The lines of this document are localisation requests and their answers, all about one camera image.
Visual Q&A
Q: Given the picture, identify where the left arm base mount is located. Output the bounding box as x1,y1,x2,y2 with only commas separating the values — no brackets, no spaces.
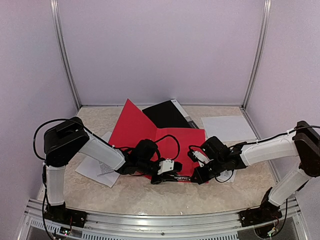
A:
44,203,88,228

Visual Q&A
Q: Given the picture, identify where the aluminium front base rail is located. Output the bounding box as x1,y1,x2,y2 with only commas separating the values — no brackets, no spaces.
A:
17,198,308,240

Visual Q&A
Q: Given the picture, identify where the blank white paper sheet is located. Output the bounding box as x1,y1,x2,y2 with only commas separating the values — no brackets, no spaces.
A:
201,115,256,142

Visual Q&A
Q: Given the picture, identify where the aluminium frame post right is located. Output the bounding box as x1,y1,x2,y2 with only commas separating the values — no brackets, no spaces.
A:
241,0,272,111

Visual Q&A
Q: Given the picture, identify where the black clip file folder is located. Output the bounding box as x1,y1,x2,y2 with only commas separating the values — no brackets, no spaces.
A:
142,99,199,129

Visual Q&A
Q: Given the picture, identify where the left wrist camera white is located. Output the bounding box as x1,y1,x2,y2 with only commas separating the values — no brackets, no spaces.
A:
157,158,175,175

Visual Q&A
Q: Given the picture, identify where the aluminium frame post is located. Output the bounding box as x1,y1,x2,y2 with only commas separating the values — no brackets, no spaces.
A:
49,0,82,111
241,0,272,111

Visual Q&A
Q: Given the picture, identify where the red clip file folder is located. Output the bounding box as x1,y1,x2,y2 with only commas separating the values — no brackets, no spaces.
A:
109,99,205,177

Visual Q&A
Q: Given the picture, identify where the printed paper sheet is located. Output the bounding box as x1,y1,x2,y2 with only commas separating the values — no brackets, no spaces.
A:
217,170,237,183
96,161,120,177

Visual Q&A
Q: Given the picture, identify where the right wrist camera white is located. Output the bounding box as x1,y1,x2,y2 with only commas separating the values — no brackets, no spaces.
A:
187,145,211,167

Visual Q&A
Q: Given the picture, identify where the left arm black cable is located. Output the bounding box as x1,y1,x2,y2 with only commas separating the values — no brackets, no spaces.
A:
33,118,83,161

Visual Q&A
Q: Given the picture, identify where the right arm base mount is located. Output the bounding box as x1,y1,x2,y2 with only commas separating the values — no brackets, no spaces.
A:
238,206,283,227

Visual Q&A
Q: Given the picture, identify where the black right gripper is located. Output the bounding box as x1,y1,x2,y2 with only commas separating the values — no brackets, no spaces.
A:
190,156,226,185

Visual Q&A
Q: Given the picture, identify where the aluminium frame post left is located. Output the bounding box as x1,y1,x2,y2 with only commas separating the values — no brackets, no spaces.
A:
49,0,82,111

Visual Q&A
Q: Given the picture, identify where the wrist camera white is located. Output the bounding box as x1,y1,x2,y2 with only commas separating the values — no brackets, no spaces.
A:
187,145,211,167
157,158,175,175

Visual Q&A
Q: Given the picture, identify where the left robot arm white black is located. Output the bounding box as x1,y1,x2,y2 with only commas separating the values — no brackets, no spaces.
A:
43,117,183,223

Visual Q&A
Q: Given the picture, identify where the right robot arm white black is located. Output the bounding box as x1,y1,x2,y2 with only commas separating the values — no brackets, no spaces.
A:
187,120,320,222

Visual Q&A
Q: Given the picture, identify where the blank paper sheet left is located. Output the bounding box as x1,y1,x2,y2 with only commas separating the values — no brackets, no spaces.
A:
75,132,125,188

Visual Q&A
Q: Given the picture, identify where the aluminium frame rail back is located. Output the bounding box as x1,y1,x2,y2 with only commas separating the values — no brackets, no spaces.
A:
79,103,245,109

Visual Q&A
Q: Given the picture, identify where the metal folder clip bottom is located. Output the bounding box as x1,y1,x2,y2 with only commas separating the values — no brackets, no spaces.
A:
172,175,192,183

